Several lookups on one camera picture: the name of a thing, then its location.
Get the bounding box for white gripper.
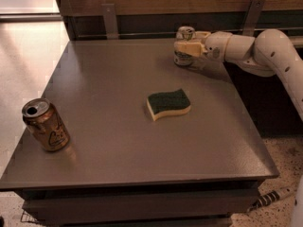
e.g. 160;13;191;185
174;31;232;62

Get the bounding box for white green 7up can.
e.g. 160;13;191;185
174;26;195;67

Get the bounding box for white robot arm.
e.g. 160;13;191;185
174;29;303;120

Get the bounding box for orange soda can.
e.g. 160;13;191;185
22;98;70;151

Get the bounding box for green yellow sponge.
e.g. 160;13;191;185
147;89;191;121

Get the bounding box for grey cabinet drawer front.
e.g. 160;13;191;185
24;189;258;225

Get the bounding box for right metal rail bracket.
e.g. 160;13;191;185
242;0;265;36

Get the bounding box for metal rail bracket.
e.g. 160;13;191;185
242;0;265;36
101;4;119;40

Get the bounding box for left metal rail bracket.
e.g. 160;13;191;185
101;4;119;40

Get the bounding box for horizontal metal rail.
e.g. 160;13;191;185
76;28;303;40

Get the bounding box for striped cable on floor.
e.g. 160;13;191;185
246;186;296;213

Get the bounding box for wire rack corner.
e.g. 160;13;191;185
20;211;39;224

